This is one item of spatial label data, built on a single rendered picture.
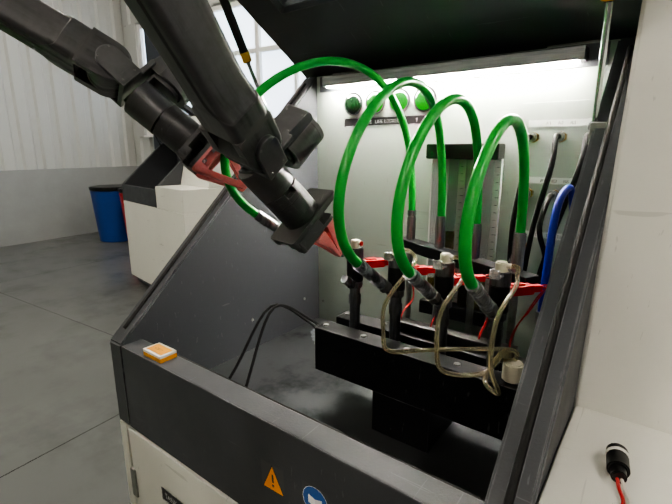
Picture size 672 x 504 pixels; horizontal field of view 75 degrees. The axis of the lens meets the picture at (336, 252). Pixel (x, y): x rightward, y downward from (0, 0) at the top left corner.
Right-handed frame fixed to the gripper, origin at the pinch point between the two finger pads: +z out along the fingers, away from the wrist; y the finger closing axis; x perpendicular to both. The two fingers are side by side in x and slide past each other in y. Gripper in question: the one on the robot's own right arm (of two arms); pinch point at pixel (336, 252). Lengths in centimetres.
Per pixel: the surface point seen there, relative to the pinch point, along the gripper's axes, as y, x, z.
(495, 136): 14.0, -24.9, -9.9
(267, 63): 276, 465, 86
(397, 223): 1.0, -18.7, -9.2
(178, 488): -44.1, 11.7, 10.5
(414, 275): -1.0, -17.8, -1.2
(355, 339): -8.9, -3.2, 11.0
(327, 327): -9.3, 3.4, 10.5
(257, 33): 294, 471, 55
